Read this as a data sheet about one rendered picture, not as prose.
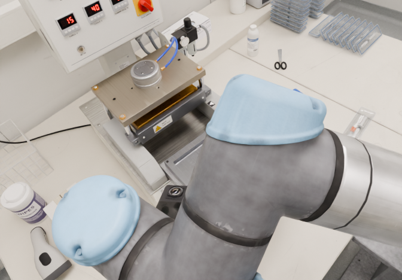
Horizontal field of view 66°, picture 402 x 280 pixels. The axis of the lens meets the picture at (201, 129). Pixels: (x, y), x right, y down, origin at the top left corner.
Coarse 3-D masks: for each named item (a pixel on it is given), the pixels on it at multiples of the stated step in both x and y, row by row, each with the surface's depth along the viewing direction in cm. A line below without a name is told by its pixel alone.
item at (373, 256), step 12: (360, 240) 87; (360, 252) 153; (372, 252) 86; (384, 252) 84; (396, 252) 84; (360, 264) 150; (372, 264) 149; (384, 264) 137; (396, 264) 82; (348, 276) 147; (360, 276) 146; (372, 276) 145; (384, 276) 130; (396, 276) 123
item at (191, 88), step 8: (192, 88) 89; (176, 96) 87; (184, 96) 87; (160, 104) 86; (168, 104) 86; (152, 112) 84; (160, 112) 84; (136, 120) 83; (144, 120) 83; (136, 128) 84
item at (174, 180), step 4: (160, 164) 84; (164, 164) 84; (164, 168) 83; (168, 172) 82; (168, 176) 83; (172, 176) 81; (172, 180) 81; (176, 180) 80; (176, 184) 80; (180, 184) 80
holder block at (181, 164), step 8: (200, 136) 85; (192, 144) 84; (200, 144) 85; (176, 152) 83; (184, 152) 83; (192, 152) 84; (168, 160) 82; (176, 160) 82; (184, 160) 83; (192, 160) 83; (168, 168) 82; (176, 168) 80; (184, 168) 81; (192, 168) 79; (176, 176) 79; (184, 176) 78; (184, 184) 77
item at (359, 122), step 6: (360, 108) 113; (366, 108) 113; (360, 114) 112; (366, 114) 111; (372, 114) 111; (354, 120) 110; (360, 120) 110; (366, 120) 110; (348, 126) 109; (354, 126) 109; (360, 126) 108; (366, 126) 108; (348, 132) 107; (354, 132) 107; (360, 132) 107
